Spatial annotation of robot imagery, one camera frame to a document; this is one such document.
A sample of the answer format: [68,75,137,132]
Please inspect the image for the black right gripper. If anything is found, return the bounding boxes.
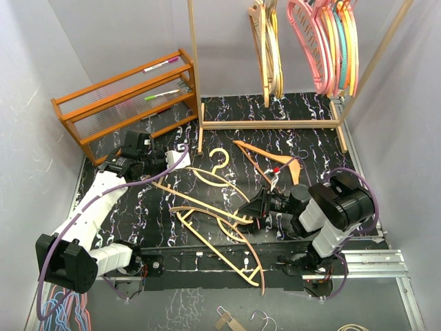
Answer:
[238,185,298,218]

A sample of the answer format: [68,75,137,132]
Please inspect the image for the cream thin plastic hanger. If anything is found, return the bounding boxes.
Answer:
[151,148,256,226]

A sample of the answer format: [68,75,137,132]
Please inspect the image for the beige hanger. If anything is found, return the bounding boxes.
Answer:
[267,1,283,99]
[263,1,278,94]

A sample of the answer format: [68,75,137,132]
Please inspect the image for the teal wire hanger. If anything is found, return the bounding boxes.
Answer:
[334,2,348,90]

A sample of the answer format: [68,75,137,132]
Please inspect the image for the yellow metal hanger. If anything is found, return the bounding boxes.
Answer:
[345,1,360,98]

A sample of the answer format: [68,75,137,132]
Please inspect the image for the orange plastic hanger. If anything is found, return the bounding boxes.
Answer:
[338,1,356,96]

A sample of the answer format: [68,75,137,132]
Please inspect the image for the thick pink plastic hanger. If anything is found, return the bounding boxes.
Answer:
[311,1,335,97]

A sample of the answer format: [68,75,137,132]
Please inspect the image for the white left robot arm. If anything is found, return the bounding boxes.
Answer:
[35,130,167,294]

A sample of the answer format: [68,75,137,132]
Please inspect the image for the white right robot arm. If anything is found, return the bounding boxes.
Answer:
[238,168,378,274]

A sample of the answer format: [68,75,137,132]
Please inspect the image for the green capped marker pen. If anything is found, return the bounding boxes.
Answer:
[144,89,181,101]

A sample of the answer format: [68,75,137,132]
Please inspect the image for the orange wooden shelf rack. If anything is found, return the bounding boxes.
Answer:
[50,48,200,166]

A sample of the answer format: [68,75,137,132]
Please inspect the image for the purple capped marker pen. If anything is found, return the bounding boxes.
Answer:
[142,57,179,73]

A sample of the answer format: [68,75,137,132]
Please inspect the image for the wooden clip hanger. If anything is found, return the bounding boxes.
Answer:
[214,306,246,331]

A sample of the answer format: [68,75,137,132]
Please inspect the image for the light wooden clothes rack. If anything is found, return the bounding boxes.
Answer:
[185,0,416,156]

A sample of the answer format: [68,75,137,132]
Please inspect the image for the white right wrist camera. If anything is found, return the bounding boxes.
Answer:
[265,168,280,191]

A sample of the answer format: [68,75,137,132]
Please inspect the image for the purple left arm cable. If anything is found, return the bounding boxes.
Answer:
[35,143,189,319]

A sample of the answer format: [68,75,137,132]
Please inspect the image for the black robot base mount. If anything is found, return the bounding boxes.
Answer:
[135,241,347,291]

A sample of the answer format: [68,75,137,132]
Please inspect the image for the blue and pink wire hangers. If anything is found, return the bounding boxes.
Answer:
[37,285,92,330]

